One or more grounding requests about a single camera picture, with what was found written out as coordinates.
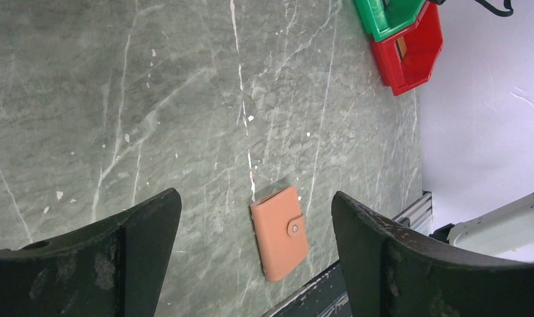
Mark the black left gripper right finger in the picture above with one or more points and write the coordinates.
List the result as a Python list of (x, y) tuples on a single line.
[(392, 270)]

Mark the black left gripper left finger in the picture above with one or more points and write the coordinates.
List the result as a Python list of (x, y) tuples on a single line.
[(113, 267)]

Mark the tan leather card holder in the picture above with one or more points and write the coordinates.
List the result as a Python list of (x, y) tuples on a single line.
[(280, 230)]

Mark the gold credit card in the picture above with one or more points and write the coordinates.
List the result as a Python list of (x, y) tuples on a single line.
[(401, 47)]

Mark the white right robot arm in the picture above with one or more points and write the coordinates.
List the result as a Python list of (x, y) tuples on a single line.
[(506, 232)]

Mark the red bin with gold card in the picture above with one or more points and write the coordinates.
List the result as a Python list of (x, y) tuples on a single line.
[(424, 41)]

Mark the green plastic bin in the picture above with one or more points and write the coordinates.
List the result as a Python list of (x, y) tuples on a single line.
[(383, 19)]

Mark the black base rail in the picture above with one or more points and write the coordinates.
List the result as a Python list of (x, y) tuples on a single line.
[(323, 295)]

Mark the aluminium frame rail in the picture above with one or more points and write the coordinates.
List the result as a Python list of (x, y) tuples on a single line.
[(416, 214)]

